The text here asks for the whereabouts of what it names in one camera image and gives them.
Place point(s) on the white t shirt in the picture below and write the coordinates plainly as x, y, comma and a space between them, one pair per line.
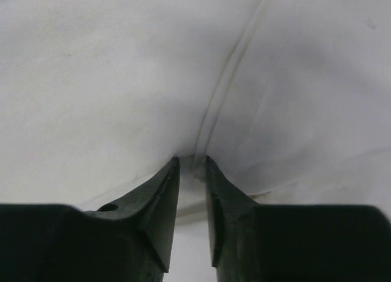
291, 98

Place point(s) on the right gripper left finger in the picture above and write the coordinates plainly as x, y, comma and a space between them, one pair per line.
128, 239

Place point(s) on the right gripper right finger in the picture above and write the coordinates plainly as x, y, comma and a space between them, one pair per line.
279, 242

